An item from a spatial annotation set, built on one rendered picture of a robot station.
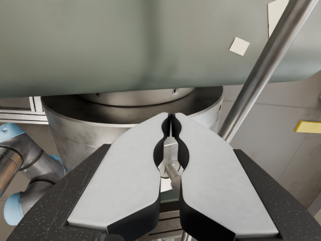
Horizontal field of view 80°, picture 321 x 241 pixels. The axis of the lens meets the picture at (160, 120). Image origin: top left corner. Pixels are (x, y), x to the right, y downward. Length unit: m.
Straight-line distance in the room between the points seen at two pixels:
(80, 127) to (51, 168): 0.38
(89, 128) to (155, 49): 0.13
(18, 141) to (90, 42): 0.44
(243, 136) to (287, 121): 0.48
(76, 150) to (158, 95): 0.13
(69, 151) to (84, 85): 0.13
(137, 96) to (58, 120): 0.11
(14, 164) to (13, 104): 0.98
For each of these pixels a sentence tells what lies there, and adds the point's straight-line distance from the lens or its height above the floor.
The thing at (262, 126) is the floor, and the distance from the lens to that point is 2.18.
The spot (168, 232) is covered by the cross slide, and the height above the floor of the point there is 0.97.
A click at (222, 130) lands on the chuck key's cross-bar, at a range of 0.16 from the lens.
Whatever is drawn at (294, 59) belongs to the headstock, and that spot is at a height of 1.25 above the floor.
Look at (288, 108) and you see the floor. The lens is 2.25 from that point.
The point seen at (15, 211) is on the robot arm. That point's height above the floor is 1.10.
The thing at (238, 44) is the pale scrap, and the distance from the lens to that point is 0.20.
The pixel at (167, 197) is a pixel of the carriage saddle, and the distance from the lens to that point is 0.87.
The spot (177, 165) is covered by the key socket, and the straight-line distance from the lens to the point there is 0.28.
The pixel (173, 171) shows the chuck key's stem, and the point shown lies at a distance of 0.27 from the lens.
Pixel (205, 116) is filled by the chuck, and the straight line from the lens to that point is 0.27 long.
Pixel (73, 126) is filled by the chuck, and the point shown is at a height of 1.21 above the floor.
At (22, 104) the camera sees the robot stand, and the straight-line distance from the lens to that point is 1.48.
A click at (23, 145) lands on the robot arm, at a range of 0.58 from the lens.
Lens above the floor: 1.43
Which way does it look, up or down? 58 degrees down
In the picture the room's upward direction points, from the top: 161 degrees clockwise
